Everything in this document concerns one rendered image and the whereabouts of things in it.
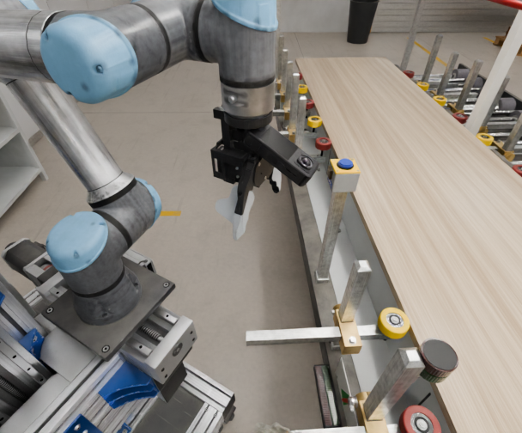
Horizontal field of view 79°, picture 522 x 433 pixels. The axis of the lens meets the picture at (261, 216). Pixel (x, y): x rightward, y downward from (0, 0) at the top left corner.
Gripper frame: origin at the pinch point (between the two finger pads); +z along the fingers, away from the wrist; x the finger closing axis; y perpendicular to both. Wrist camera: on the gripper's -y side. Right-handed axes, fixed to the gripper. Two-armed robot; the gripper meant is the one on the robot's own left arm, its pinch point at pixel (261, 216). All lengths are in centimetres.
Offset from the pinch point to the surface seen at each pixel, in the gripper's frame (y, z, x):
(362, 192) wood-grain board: -7, 42, -73
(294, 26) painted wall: 302, 120, -688
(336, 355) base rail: -20, 62, -14
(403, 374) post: -32.0, 18.3, 5.9
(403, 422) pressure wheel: -38, 41, 4
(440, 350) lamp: -36.2, 15.0, 0.6
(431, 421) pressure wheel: -44, 41, 1
